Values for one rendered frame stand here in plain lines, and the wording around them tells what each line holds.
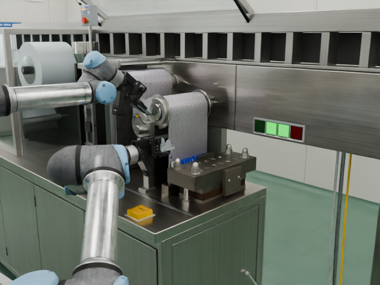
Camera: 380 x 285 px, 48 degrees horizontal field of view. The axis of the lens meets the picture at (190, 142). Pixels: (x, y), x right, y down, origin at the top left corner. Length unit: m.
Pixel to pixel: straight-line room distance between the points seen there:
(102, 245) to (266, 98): 1.03
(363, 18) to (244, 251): 1.06
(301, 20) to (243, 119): 0.49
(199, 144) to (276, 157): 2.86
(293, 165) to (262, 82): 2.87
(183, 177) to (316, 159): 2.91
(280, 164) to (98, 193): 3.70
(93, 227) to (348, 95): 1.02
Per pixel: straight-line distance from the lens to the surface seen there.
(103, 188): 1.16
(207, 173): 1.70
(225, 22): 1.95
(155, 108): 1.78
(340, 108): 1.65
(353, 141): 1.65
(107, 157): 1.21
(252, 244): 1.99
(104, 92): 1.45
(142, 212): 1.60
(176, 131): 1.80
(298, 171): 4.62
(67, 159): 1.23
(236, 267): 1.94
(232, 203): 1.77
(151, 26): 2.31
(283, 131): 1.78
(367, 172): 4.27
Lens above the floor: 1.57
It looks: 14 degrees down
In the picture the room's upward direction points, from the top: straight up
